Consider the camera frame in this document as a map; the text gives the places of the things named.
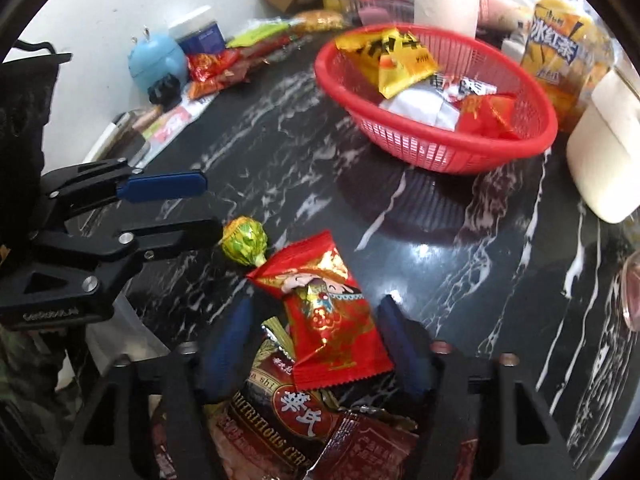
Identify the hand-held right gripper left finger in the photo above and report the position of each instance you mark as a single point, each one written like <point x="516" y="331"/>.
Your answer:
<point x="227" y="350"/>

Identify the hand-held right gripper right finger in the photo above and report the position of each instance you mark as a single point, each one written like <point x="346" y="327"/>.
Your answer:
<point x="405" y="355"/>

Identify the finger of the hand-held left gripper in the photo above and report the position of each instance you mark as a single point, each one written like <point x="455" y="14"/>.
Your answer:
<point x="165" y="185"/>
<point x="175" y="237"/>

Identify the red gold festive snack packet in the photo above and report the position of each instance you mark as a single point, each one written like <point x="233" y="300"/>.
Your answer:
<point x="325" y="320"/>

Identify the brown cereal snack packet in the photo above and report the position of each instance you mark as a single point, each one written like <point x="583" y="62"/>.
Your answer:
<point x="280" y="425"/>

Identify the red plastic basket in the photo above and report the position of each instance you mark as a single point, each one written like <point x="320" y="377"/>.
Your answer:
<point x="450" y="152"/>

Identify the white grey snack packet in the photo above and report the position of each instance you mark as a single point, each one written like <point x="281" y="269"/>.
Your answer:
<point x="425" y="107"/>

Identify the small red snack packet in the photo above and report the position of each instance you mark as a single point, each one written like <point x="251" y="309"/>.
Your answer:
<point x="490" y="115"/>

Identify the yellow black-print snack packet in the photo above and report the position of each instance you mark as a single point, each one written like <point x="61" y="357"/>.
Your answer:
<point x="395" y="60"/>

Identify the person's left forearm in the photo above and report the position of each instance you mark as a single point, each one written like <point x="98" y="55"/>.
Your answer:
<point x="25" y="360"/>

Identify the pink white leaflet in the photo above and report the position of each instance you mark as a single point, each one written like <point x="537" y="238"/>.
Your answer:
<point x="175" y="125"/>

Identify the white book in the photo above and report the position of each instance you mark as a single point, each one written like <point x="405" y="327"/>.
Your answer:
<point x="117" y="140"/>

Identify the green yellow lollipop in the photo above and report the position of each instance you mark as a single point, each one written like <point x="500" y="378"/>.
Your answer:
<point x="242" y="237"/>

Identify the blue robot-shaped gadget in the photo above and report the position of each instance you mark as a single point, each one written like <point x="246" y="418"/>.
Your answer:
<point x="155" y="62"/>

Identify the red orange snack packet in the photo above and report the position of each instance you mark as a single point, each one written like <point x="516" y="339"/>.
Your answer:
<point x="217" y="72"/>

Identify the blue jar white lid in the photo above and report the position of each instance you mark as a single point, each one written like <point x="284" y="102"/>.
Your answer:
<point x="197" y="32"/>

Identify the yellow orange snack packet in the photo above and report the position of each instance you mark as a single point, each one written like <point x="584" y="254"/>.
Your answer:
<point x="320" y="21"/>

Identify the glass mug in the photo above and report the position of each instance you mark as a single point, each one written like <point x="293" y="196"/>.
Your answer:
<point x="632" y="295"/>

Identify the yellow round object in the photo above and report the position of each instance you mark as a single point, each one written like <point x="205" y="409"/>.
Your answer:
<point x="336" y="1"/>

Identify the small pink tub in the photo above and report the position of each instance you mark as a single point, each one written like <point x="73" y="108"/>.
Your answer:
<point x="371" y="12"/>

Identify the cream kettle-shaped bottle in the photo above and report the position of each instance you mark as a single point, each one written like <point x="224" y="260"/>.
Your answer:
<point x="605" y="155"/>

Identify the clear plastic container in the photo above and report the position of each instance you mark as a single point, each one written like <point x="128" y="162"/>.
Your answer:
<point x="395" y="10"/>

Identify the iced tea bottle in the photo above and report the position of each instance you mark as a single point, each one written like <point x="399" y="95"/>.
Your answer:
<point x="560" y="55"/>

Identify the pink cup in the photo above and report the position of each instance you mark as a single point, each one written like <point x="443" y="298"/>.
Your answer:
<point x="500" y="10"/>

